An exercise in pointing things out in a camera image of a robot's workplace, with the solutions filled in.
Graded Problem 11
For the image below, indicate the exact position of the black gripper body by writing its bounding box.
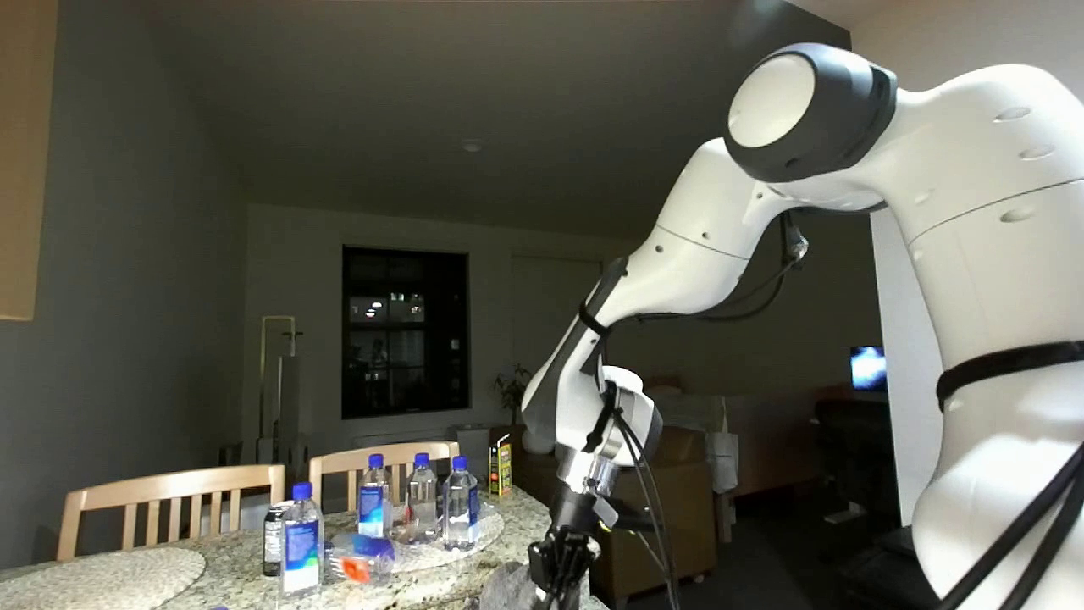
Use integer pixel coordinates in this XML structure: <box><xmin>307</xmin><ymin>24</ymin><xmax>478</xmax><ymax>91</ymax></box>
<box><xmin>528</xmin><ymin>491</ymin><xmax>605</xmax><ymax>571</ymax></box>

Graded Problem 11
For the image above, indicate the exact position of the yellow box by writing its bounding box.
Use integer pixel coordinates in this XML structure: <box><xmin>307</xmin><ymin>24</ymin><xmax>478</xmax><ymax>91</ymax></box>
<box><xmin>486</xmin><ymin>430</ymin><xmax>517</xmax><ymax>502</ymax></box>

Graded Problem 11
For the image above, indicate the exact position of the wooden dresser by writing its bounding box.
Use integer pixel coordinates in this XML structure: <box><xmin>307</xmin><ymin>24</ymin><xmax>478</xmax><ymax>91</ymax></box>
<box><xmin>591</xmin><ymin>425</ymin><xmax>722</xmax><ymax>604</ymax></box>

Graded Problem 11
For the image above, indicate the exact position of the clear plastic packaging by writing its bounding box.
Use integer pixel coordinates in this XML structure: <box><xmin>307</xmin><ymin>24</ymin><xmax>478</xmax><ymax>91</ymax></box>
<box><xmin>322</xmin><ymin>534</ymin><xmax>399</xmax><ymax>589</ymax></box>

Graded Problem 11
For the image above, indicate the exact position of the light wooden chair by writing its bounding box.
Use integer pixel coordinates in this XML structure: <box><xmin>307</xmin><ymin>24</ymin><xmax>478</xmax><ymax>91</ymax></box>
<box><xmin>54</xmin><ymin>462</ymin><xmax>288</xmax><ymax>566</ymax></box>
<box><xmin>307</xmin><ymin>439</ymin><xmax>465</xmax><ymax>518</ymax></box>

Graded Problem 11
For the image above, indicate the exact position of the dark window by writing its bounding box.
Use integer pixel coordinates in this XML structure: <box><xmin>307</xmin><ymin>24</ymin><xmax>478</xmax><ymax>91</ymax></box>
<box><xmin>338</xmin><ymin>244</ymin><xmax>474</xmax><ymax>425</ymax></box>

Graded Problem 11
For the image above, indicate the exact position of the small dark bottle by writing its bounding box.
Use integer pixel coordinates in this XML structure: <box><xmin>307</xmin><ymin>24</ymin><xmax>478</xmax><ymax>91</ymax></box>
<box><xmin>259</xmin><ymin>502</ymin><xmax>288</xmax><ymax>581</ymax></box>

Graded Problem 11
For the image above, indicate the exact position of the dark TV stand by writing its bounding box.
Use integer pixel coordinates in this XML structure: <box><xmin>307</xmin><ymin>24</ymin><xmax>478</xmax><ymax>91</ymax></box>
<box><xmin>811</xmin><ymin>387</ymin><xmax>910</xmax><ymax>530</ymax></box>

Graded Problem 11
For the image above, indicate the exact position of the lit blue screen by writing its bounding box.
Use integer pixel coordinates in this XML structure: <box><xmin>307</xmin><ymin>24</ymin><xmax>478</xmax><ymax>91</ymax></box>
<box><xmin>847</xmin><ymin>343</ymin><xmax>890</xmax><ymax>398</ymax></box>

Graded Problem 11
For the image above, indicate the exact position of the wooden upper cabinet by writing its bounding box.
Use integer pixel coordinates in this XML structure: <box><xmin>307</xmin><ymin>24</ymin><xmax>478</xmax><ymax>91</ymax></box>
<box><xmin>0</xmin><ymin>0</ymin><xmax>63</xmax><ymax>325</ymax></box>

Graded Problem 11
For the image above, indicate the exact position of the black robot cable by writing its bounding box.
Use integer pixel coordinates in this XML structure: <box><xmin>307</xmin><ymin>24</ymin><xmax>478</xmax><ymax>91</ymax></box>
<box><xmin>574</xmin><ymin>208</ymin><xmax>817</xmax><ymax>610</ymax></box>

